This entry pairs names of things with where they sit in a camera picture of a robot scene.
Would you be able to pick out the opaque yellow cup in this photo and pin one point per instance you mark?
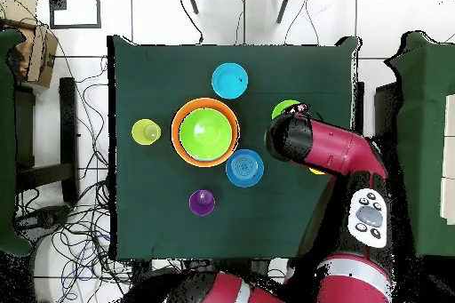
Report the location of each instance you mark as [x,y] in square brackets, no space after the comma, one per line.
[316,172]

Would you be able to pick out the large green bowl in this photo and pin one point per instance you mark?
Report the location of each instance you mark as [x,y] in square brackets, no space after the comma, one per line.
[206,132]

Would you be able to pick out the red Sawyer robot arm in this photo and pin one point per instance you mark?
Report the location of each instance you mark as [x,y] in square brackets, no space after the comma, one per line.
[337,146]

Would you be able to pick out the small green bowl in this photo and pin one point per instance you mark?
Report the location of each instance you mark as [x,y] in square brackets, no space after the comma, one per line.
[280,108]

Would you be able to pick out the small cyan bowl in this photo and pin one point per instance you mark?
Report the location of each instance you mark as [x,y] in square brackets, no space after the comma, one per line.
[229,81]

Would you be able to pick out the small ribbed blue bowl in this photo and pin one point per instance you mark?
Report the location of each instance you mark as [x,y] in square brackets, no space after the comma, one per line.
[244,168]

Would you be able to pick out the green cloth covered table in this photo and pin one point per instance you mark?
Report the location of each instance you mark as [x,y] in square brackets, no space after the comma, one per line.
[5,139]
[423,121]

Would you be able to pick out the large orange bowl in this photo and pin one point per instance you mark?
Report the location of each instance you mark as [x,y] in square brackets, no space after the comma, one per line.
[176,139]

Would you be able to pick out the purple cup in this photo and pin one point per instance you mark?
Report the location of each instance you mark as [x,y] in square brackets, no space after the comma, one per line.
[201,203]

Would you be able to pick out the dark green tablecloth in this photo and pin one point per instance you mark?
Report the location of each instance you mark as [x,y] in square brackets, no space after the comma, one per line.
[160,79]

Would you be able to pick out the translucent yellow-green cup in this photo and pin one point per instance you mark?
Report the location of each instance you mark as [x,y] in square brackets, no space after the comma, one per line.
[146,132]

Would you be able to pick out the white box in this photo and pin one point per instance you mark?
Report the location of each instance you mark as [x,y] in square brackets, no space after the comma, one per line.
[449,157]

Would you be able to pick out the black power box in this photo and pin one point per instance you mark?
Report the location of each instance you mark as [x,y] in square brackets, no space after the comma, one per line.
[140,271]

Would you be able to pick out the brown cardboard box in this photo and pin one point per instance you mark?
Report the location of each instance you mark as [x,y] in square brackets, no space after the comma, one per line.
[42,57]

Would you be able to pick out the dark grey base foot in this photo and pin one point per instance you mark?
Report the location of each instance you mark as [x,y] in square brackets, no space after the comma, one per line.
[46,219]

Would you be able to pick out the black camera tripod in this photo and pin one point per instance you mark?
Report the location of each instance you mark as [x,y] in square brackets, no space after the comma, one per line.
[192,1]

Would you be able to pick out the black square floor frame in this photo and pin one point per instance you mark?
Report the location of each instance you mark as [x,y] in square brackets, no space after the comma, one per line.
[74,26]

